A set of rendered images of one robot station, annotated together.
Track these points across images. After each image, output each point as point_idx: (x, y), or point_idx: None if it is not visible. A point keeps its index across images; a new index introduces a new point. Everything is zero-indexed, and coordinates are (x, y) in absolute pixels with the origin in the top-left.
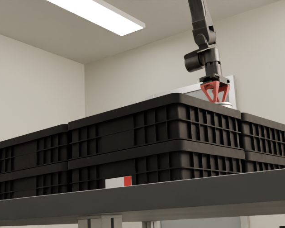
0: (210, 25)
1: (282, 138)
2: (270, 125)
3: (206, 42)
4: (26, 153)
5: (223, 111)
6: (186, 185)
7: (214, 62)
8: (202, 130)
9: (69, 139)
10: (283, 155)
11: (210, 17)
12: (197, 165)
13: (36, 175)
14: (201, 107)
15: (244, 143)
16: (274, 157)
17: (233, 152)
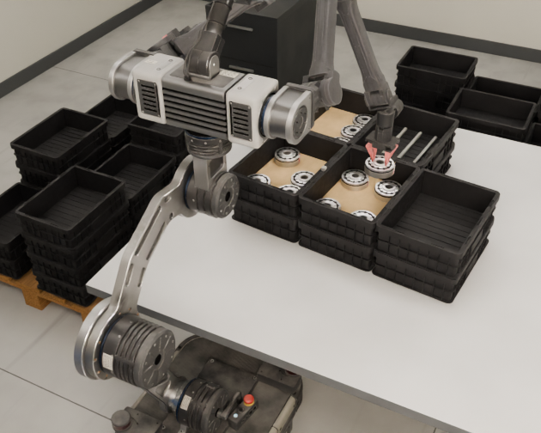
0: (373, 90)
1: (362, 228)
2: (336, 216)
3: (367, 106)
4: None
5: (271, 191)
6: None
7: (376, 126)
8: (253, 195)
9: None
10: (360, 240)
11: (373, 82)
12: (246, 211)
13: None
14: (248, 184)
15: (301, 216)
16: (336, 237)
17: (278, 216)
